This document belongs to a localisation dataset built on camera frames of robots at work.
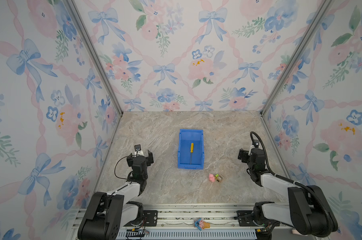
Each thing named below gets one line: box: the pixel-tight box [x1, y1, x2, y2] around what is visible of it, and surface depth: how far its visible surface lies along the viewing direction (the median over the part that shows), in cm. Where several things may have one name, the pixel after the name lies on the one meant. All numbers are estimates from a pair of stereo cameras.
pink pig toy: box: [208, 173, 215, 182], surface depth 87 cm
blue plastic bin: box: [177, 129, 204, 170], surface depth 100 cm
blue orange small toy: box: [194, 218, 210, 231], surface depth 72 cm
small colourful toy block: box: [215, 174, 224, 183], surface depth 86 cm
